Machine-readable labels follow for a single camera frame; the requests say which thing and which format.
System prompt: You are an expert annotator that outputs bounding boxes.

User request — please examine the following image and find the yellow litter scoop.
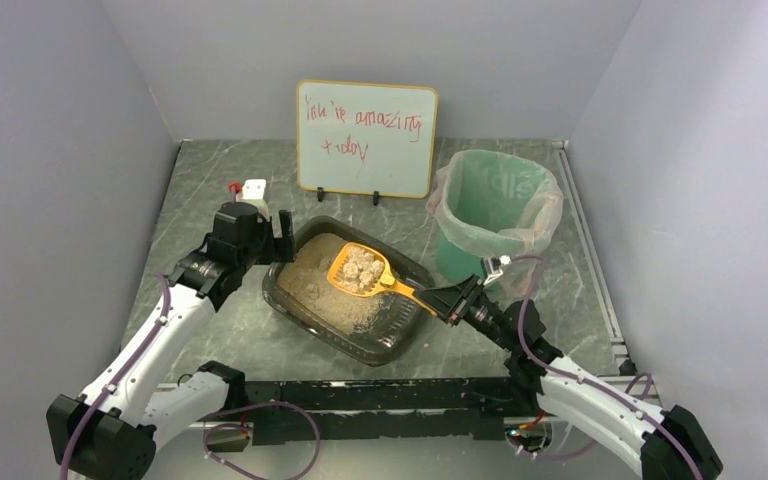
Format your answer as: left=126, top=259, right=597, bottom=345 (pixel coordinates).
left=327, top=242, right=437, bottom=316

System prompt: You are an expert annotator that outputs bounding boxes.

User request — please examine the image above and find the dark grey litter box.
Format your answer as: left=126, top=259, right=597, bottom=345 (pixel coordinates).
left=262, top=216, right=435, bottom=367

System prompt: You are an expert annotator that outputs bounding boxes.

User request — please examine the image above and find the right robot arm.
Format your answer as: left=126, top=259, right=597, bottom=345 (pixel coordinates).
left=412, top=276, right=724, bottom=479

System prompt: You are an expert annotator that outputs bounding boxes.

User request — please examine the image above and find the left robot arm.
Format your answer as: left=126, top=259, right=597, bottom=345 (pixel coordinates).
left=46, top=202, right=296, bottom=479

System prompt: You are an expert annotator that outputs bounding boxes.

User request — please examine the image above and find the beige cat litter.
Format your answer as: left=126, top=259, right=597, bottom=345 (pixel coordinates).
left=278, top=233, right=395, bottom=335

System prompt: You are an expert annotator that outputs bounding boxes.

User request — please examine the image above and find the green trash bin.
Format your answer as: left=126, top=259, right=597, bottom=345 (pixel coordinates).
left=435, top=149, right=554, bottom=286

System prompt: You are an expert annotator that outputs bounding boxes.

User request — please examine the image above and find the translucent pink bin liner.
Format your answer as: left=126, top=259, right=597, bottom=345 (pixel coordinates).
left=425, top=149, right=565, bottom=299

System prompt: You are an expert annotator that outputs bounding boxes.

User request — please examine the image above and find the whiteboard with red writing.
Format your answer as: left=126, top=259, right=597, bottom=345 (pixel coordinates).
left=296, top=79, right=439, bottom=199

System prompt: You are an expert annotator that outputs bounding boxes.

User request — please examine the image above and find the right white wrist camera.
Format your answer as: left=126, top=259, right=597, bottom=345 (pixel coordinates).
left=481, top=255, right=512, bottom=286

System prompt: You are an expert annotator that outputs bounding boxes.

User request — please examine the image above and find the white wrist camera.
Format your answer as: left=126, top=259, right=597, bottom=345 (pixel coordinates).
left=481, top=255, right=512, bottom=286
left=228, top=179, right=270, bottom=218

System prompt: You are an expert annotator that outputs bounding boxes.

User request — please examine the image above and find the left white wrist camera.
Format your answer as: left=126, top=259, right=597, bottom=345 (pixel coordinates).
left=228, top=179, right=270, bottom=218

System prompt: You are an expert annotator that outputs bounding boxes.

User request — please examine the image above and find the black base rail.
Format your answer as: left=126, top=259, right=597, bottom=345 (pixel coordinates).
left=198, top=361, right=540, bottom=446

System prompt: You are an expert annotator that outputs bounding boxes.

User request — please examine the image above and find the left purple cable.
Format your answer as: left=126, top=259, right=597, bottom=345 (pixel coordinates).
left=57, top=271, right=173, bottom=480

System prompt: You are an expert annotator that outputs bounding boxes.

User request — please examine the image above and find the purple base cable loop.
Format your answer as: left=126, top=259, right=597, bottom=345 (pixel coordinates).
left=202, top=400, right=324, bottom=480

